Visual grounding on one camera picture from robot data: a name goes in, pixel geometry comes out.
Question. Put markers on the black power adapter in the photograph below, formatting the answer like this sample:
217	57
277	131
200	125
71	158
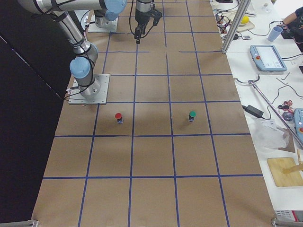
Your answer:
253	111

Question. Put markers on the wooden cutting board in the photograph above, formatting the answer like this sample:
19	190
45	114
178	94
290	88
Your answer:
285	172

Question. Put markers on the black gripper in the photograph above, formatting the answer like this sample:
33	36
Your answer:
142	14

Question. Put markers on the light blue plastic cup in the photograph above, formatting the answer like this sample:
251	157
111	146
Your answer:
274	33

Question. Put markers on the clear plastic bag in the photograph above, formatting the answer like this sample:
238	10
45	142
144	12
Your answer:
267	136

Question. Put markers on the aluminium frame post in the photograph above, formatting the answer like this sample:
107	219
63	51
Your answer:
243	6

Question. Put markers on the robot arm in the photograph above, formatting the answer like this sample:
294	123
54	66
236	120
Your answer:
86	53
110	9

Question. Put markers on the red push button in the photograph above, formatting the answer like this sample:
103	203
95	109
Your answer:
119	118

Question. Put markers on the yellow ball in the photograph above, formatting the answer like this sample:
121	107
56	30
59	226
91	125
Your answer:
245	20

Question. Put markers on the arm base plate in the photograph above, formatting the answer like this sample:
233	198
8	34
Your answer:
95	94
102	25

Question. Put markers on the blue teach pendant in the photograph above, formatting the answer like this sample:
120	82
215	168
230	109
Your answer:
298	120
267	58

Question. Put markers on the metal rod with hook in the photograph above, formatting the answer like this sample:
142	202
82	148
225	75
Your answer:
252	83

